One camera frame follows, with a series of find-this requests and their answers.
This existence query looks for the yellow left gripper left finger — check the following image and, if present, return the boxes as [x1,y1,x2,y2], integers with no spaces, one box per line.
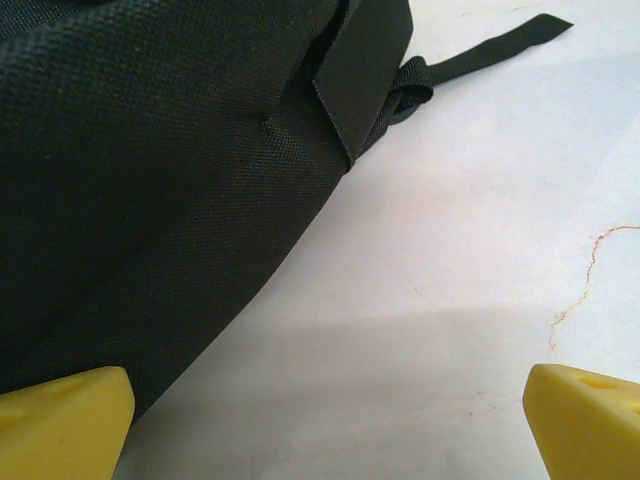
[0,364,135,480]

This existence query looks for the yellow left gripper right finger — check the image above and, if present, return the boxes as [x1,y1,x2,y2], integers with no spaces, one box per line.
[522,363,640,480]

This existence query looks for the black fabric backpack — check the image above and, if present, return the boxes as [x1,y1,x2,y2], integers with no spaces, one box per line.
[0,0,575,424]

